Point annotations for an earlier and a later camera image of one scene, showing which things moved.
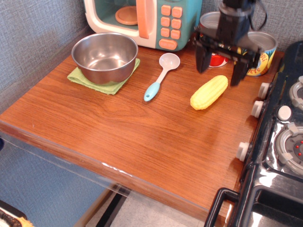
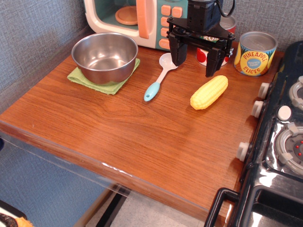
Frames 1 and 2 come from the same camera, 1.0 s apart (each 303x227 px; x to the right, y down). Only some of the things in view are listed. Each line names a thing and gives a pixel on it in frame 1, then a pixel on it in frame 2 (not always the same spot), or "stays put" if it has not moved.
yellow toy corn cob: (208, 91) stays put
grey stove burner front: (289, 148) stays put
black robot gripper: (231, 38) to (202, 27)
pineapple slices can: (266, 45) stays put
